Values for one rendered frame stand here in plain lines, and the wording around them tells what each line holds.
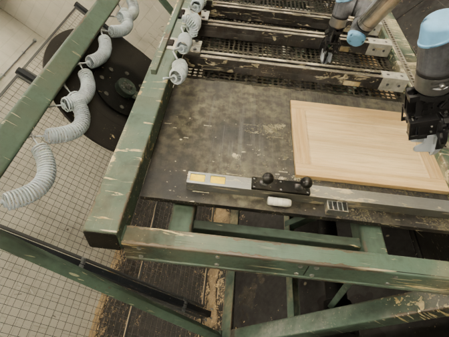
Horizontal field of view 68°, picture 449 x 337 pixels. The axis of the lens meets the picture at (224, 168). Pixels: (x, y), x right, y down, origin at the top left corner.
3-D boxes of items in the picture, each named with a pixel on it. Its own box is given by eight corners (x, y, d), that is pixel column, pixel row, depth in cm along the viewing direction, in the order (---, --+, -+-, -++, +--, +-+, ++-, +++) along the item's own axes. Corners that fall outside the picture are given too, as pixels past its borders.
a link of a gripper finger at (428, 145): (409, 156, 86) (412, 130, 80) (435, 152, 84) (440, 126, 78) (413, 165, 84) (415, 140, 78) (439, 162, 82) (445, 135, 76)
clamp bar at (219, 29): (387, 59, 182) (409, 15, 164) (172, 34, 182) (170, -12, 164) (383, 49, 189) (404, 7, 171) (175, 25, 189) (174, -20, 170)
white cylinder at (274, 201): (266, 206, 113) (290, 209, 113) (268, 201, 111) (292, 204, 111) (266, 199, 115) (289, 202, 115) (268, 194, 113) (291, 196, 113)
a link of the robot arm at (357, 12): (371, 32, 146) (347, 26, 148) (378, 13, 149) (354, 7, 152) (378, 18, 138) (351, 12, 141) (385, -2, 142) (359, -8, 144)
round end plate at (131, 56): (174, 180, 170) (13, 83, 131) (167, 185, 173) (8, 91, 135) (195, 87, 222) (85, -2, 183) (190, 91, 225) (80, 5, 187)
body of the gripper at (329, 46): (322, 54, 161) (329, 30, 152) (320, 45, 167) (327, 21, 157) (337, 55, 161) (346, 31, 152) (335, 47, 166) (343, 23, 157)
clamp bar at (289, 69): (403, 95, 162) (430, 49, 143) (160, 67, 161) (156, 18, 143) (398, 83, 168) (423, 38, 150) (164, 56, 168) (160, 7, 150)
